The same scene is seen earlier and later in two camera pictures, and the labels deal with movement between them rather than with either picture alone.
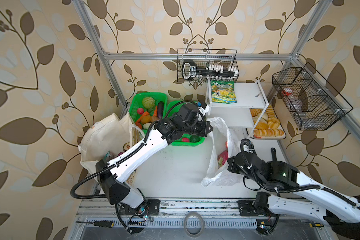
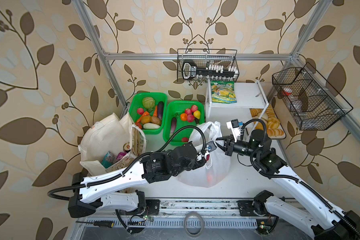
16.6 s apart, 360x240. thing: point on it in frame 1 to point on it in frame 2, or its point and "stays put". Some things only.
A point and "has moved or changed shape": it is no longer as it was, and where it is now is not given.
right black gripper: x=231 y=167 to x=227 y=150
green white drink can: x=126 y=146 stays put
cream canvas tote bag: x=106 y=137 stays put
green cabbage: x=148 y=103 stays put
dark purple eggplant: x=160 y=109 stays put
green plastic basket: x=145 y=108 stays put
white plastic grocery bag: x=221 y=134 has moved or changed shape
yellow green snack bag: x=223 y=92 stays put
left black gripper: x=205 y=130 to x=198 y=164
